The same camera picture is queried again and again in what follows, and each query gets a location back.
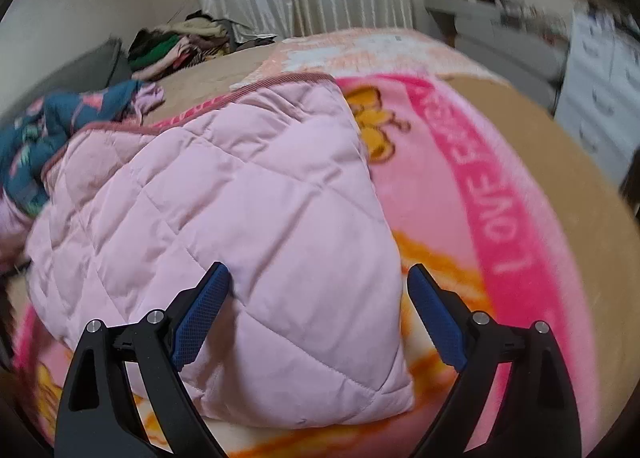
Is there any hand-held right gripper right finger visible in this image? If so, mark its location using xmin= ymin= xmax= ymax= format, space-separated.
xmin=407 ymin=263 xmax=583 ymax=458

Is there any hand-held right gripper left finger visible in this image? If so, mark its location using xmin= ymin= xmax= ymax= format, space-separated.
xmin=54 ymin=261 xmax=232 ymax=458

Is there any pink quilted jacket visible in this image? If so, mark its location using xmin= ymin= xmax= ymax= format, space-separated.
xmin=24 ymin=72 xmax=416 ymax=426

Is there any pile of folded clothes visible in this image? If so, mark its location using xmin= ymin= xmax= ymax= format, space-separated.
xmin=127 ymin=11 xmax=233 ymax=82

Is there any pink printed blanket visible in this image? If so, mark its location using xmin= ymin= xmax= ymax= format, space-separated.
xmin=10 ymin=73 xmax=601 ymax=458

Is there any bed with tan sheet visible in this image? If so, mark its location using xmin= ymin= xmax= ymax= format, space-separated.
xmin=0 ymin=28 xmax=640 ymax=458

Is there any lilac garment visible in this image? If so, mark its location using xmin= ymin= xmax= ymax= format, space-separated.
xmin=131 ymin=82 xmax=166 ymax=115

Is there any blue floral garment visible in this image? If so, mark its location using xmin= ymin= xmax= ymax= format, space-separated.
xmin=0 ymin=80 xmax=146 ymax=216

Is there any dark furniture piece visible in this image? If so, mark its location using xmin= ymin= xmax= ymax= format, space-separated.
xmin=619 ymin=148 xmax=640 ymax=219

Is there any grey cushion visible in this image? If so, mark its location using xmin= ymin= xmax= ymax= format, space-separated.
xmin=0 ymin=37 xmax=133 ymax=114

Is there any peach patterned blanket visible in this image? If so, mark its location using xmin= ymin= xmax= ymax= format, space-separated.
xmin=230 ymin=28 xmax=501 ymax=89

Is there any grey shelf unit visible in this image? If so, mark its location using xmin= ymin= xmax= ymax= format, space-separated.
xmin=425 ymin=0 xmax=571 ymax=112

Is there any white drawer cabinet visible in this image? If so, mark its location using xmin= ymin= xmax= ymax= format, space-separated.
xmin=555 ymin=3 xmax=640 ymax=174

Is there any clutter of small shelf things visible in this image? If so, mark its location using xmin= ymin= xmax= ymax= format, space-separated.
xmin=432 ymin=0 xmax=571 ymax=34

